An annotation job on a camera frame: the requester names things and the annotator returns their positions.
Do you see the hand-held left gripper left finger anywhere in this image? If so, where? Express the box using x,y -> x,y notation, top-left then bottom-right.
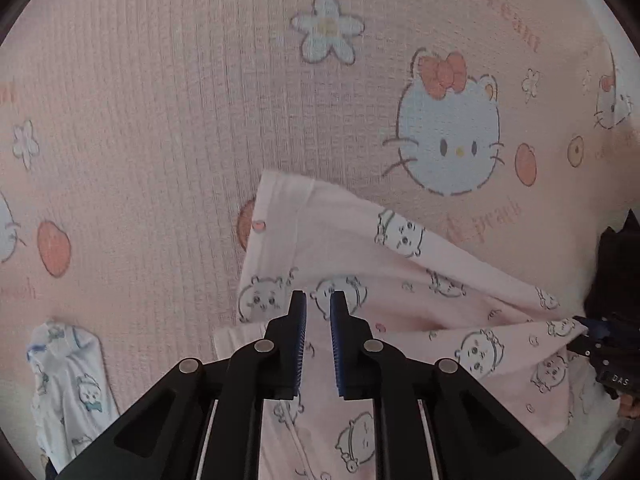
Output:
56,290 -> 308,480

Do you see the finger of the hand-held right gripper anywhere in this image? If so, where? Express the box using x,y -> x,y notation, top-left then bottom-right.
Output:
567,337 -> 608,361
571,314 -> 618,341

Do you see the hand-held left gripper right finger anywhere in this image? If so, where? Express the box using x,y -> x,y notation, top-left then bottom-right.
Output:
329,290 -> 576,480

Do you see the pink cartoon print pajama garment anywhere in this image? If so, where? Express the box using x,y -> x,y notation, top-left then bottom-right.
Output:
212,169 -> 590,480

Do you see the white cartoon print pajama garment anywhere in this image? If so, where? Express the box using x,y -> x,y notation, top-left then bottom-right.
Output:
26,319 -> 121,473

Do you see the person's right hand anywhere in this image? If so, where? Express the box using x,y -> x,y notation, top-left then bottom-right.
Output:
616,392 -> 637,448

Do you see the pink printed blanket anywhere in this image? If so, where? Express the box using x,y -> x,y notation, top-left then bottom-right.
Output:
0,0 -> 640,480

